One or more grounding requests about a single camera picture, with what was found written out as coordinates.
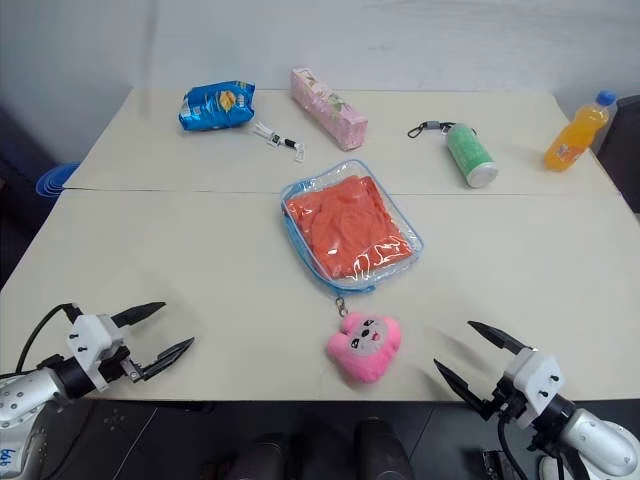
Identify blue chip bag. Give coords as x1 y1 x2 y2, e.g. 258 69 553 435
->
177 79 258 134

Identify clear pouch with orange cloth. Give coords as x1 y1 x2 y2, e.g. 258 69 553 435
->
278 158 427 299

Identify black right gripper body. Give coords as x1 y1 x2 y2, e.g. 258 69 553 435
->
481 374 527 427

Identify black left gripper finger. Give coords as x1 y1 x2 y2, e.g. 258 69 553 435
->
139 337 196 383
110 301 168 332

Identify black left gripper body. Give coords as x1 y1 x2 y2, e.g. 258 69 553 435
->
97 348 144 386

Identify green metal bottle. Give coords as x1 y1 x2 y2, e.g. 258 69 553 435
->
445 123 500 190

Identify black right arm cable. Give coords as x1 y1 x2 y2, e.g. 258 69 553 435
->
496 418 527 480

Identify white lanyard with clips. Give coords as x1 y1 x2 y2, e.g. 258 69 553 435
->
251 122 308 165

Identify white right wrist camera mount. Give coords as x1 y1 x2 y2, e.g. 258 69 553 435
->
499 346 567 431

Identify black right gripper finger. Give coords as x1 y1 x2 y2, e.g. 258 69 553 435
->
467 320 526 358
432 358 491 419

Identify orange soda bottle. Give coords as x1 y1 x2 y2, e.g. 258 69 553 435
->
543 89 619 173

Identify dark chair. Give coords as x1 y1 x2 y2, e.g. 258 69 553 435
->
596 94 640 215

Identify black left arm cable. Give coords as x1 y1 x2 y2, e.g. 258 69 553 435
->
14 302 84 374

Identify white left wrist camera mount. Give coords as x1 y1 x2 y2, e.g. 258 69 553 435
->
64 313 133 392

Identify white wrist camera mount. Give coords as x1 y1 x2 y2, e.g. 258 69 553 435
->
499 346 567 431
64 313 133 392

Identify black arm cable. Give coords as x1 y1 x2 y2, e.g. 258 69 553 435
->
496 418 527 480
14 302 84 374

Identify dark blue seat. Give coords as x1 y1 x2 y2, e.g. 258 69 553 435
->
0 97 69 294

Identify grey strap with carabiner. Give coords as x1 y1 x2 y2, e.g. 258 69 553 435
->
406 119 457 142

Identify pink floral tissue box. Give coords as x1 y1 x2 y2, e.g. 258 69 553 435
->
290 65 369 153

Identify pink plush toy keychain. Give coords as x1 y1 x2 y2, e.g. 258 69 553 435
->
326 295 404 387

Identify blue stacked stools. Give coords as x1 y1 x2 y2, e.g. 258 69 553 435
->
35 160 82 198

